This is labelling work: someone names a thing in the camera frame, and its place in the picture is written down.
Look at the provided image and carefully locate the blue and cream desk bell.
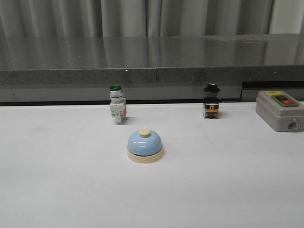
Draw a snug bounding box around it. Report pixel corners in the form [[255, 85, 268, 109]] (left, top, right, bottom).
[[127, 128, 164, 163]]

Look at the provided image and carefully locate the grey granite counter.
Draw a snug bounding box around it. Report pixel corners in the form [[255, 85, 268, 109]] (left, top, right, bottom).
[[0, 34, 304, 105]]

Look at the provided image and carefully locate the grey curtain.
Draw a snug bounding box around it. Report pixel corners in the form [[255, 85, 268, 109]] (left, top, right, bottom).
[[0, 0, 304, 38]]

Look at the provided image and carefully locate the green pushbutton switch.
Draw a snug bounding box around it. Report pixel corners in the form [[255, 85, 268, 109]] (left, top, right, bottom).
[[109, 85, 127, 124]]

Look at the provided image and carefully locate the black selector switch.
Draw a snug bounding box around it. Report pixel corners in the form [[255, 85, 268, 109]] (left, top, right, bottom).
[[202, 83, 220, 119]]

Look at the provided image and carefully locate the grey power switch box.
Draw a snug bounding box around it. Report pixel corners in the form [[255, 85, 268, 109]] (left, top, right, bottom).
[[256, 91, 304, 132]]

